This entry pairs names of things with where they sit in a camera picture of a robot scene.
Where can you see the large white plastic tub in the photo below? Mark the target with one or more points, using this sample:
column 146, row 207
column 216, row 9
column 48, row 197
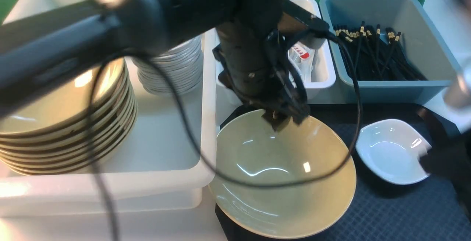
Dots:
column 155, row 168

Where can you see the white spoon red handle tip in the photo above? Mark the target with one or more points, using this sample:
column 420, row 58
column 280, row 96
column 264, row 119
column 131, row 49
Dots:
column 302, row 58

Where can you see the stack of white sauce dishes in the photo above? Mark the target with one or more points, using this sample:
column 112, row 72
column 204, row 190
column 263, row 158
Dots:
column 183, row 64

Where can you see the white spoon bin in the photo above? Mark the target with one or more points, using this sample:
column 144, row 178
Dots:
column 323, row 73

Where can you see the white square sauce dish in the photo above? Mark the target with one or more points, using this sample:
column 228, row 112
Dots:
column 391, row 149

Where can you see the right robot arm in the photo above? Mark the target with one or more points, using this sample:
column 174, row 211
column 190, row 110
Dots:
column 450, row 159

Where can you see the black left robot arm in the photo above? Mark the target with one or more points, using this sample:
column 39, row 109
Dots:
column 42, row 52

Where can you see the black serving tray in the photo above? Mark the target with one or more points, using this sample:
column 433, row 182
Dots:
column 380, row 212

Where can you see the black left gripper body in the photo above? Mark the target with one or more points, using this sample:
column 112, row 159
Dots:
column 253, row 50

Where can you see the stack of tan noodle bowls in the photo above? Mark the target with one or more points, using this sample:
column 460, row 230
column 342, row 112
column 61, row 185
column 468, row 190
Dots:
column 49, row 136

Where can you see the tan noodle bowl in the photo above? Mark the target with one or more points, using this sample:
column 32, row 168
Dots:
column 249, row 149

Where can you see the blue-grey chopstick bin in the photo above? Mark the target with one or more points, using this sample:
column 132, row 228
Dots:
column 420, row 39

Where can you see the pile of black chopsticks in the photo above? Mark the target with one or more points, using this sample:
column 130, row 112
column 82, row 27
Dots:
column 377, row 54

